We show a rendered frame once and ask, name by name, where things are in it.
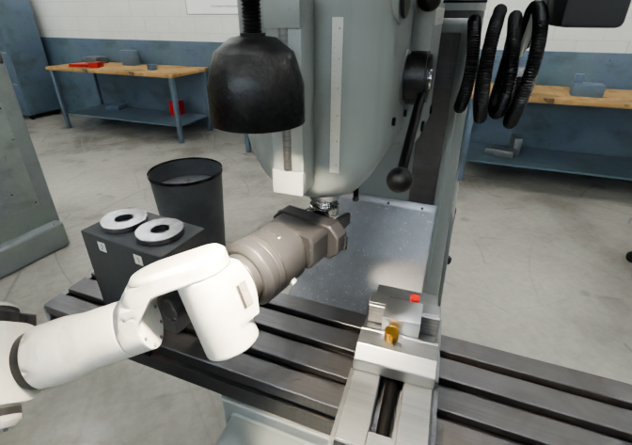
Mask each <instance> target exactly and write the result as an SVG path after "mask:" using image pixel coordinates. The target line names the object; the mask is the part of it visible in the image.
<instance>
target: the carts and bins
mask: <svg viewBox="0 0 632 445"><path fill-rule="evenodd" d="M222 171H223V166H222V165H221V163H219V162H218V161H216V160H214V159H210V158H202V157H189V158H180V159H175V160H170V161H166V162H163V163H161V164H159V165H156V166H154V167H152V168H151V169H150V170H149V171H148V173H147V177H148V175H149V177H148V180H149V181H150V186H151V189H152V193H153V195H154V199H155V202H156V205H157V209H158V212H159V215H161V216H164V217H168V218H175V219H179V220H180V221H182V222H184V223H188V224H191V225H195V226H198V227H201V228H204V229H205V232H206V238H207V245H208V244H219V245H221V246H224V247H225V248H226V239H225V220H224V201H223V183H222ZM625 257H626V259H627V260H628V261H629V262H632V251H629V252H627V253H626V255H625Z"/></svg>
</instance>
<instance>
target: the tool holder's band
mask: <svg viewBox="0 0 632 445"><path fill-rule="evenodd" d="M339 209H340V204H339V203H338V202H337V201H334V202H332V203H331V204H330V205H328V206H321V205H319V204H318V203H317V202H315V201H313V200H312V201H311V202H310V203H309V210H310V211H311V212H313V213H315V214H318V215H333V214H335V213H337V212H338V211H339Z"/></svg>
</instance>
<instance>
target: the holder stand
mask: <svg viewBox="0 0 632 445"><path fill-rule="evenodd" d="M81 233H82V236H83V239H84V242H85V245H86V248H87V253H88V256H89V258H90V261H91V264H92V267H93V270H94V273H95V276H96V279H97V282H98V285H99V288H100V291H101V294H102V297H103V302H104V303H107V304H111V303H114V302H117V301H120V299H121V296H122V294H123V292H124V290H125V288H126V286H127V285H128V282H129V280H130V278H131V276H132V275H133V274H134V273H135V272H137V271H138V270H140V269H142V268H143V267H145V266H147V265H149V264H151V263H154V262H158V261H160V260H162V259H165V258H168V257H171V256H174V255H177V254H180V253H183V252H185V251H188V250H191V249H194V248H197V247H200V246H205V245H207V238H206V232H205V229H204V228H201V227H198V226H195V225H191V224H188V223H184V222H182V221H180V220H179V219H175V218H168V217H164V216H161V215H156V214H152V213H149V212H146V211H144V210H143V209H137V208H132V207H128V208H126V209H122V210H118V211H115V212H113V213H110V214H108V215H106V216H104V217H103V218H102V220H101V221H99V222H97V223H95V224H93V225H91V226H89V227H87V228H85V229H83V230H81ZM166 294H168V293H166ZM164 295H165V294H161V295H158V297H157V305H158V308H159V310H160V307H159V303H158V301H159V298H161V297H162V296H164ZM160 312H161V310H160ZM161 315H162V319H163V325H164V329H166V330H168V331H170V332H172V333H175V334H179V333H180V332H181V331H182V330H183V329H185V328H186V327H187V326H188V325H189V324H190V323H191V320H190V318H189V316H188V314H186V315H185V316H183V317H182V318H181V319H180V320H179V321H177V322H176V323H172V322H170V321H169V320H167V318H166V317H165V316H164V315H163V313H162V312H161Z"/></svg>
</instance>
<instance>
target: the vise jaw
mask: <svg viewBox="0 0 632 445"><path fill-rule="evenodd" d="M384 335H385V330H383V329H378V328H374V327H370V326H362V327H361V330H360V333H359V336H358V339H357V343H356V348H355V356H354V369H357V370H360V371H363V372H367V373H373V374H377V375H381V376H383V377H387V378H391V379H395V380H398V381H402V382H405V383H408V384H412V385H416V386H419V387H423V388H426V389H434V387H435V379H436V371H437V363H438V346H439V344H438V342H431V341H426V340H423V339H419V338H415V337H410V336H406V335H403V334H399V337H398V341H397V342H395V343H388V342H386V341H385V339H384Z"/></svg>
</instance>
